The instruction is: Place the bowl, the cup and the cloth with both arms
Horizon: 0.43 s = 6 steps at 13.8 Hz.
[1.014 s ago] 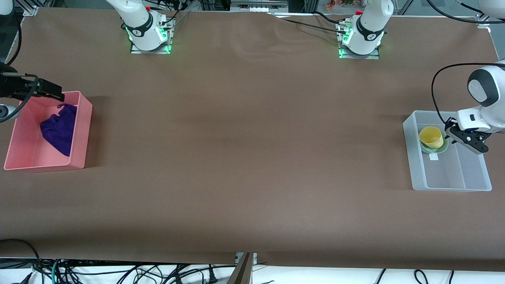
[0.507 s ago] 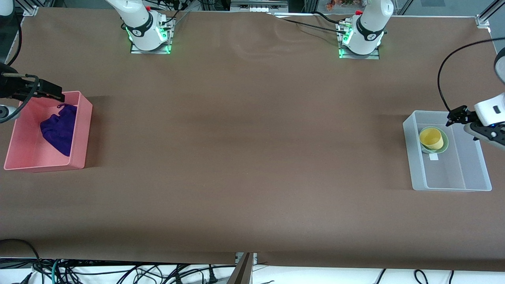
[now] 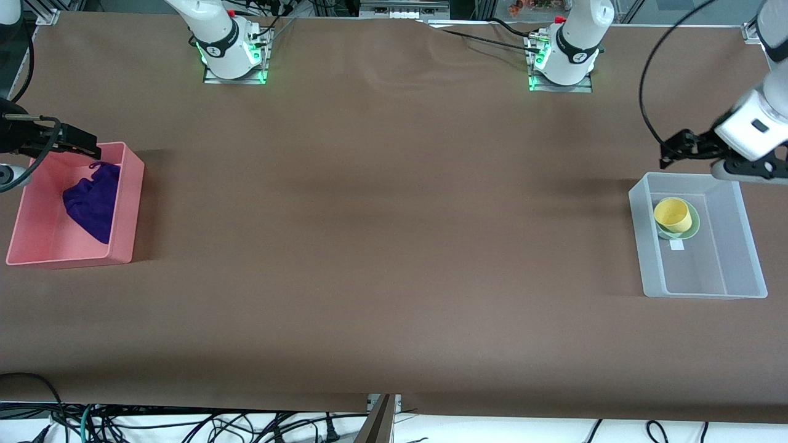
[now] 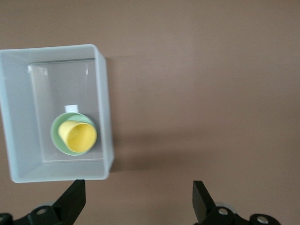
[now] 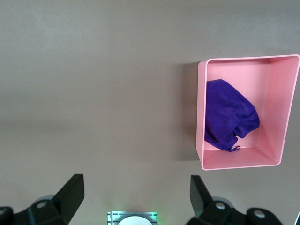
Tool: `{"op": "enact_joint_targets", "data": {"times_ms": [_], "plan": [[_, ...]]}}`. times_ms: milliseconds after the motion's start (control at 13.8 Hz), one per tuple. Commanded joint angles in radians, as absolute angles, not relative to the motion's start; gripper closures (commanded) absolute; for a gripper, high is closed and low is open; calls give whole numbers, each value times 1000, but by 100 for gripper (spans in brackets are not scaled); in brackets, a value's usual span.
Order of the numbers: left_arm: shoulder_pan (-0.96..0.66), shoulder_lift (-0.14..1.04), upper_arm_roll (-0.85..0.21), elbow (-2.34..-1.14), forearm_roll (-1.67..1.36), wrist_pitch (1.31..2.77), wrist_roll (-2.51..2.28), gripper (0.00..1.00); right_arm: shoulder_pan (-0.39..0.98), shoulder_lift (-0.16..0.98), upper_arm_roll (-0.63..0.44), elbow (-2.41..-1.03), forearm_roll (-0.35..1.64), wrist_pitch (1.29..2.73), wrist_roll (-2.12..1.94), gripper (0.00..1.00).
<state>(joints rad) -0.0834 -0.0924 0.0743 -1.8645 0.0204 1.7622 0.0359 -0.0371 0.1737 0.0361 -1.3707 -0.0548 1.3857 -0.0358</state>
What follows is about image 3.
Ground purple microfibre cloth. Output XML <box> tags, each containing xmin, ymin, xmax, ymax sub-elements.
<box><xmin>62</xmin><ymin>161</ymin><xmax>122</xmax><ymax>245</ymax></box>

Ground yellow plastic cup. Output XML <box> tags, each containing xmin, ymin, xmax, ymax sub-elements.
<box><xmin>654</xmin><ymin>197</ymin><xmax>691</xmax><ymax>234</ymax></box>

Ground pink plastic box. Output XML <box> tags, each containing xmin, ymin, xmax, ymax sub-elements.
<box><xmin>5</xmin><ymin>142</ymin><xmax>146</xmax><ymax>270</ymax></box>

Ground clear plastic bin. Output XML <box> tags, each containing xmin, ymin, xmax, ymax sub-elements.
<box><xmin>628</xmin><ymin>172</ymin><xmax>769</xmax><ymax>300</ymax></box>

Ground orange background object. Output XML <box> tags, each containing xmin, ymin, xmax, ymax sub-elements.
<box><xmin>508</xmin><ymin>0</ymin><xmax>558</xmax><ymax>17</ymax></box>

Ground grey equipment box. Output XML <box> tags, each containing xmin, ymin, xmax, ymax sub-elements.
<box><xmin>359</xmin><ymin>0</ymin><xmax>451</xmax><ymax>20</ymax></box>

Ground dark support bar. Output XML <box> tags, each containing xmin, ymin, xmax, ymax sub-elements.
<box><xmin>354</xmin><ymin>394</ymin><xmax>396</xmax><ymax>443</ymax></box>

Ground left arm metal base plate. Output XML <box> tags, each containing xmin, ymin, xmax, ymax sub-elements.
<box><xmin>526</xmin><ymin>34</ymin><xmax>595</xmax><ymax>94</ymax></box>

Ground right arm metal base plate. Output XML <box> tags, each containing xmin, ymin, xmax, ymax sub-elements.
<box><xmin>203</xmin><ymin>28</ymin><xmax>273</xmax><ymax>86</ymax></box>

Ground black base cable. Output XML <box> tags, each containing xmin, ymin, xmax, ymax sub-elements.
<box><xmin>249</xmin><ymin>14</ymin><xmax>297</xmax><ymax>42</ymax></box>

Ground black looped floor cable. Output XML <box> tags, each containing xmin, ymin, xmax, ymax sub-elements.
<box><xmin>0</xmin><ymin>372</ymin><xmax>65</xmax><ymax>425</ymax></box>

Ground thick black table cable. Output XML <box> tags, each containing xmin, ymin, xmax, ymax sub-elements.
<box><xmin>419</xmin><ymin>18</ymin><xmax>542</xmax><ymax>56</ymax></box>

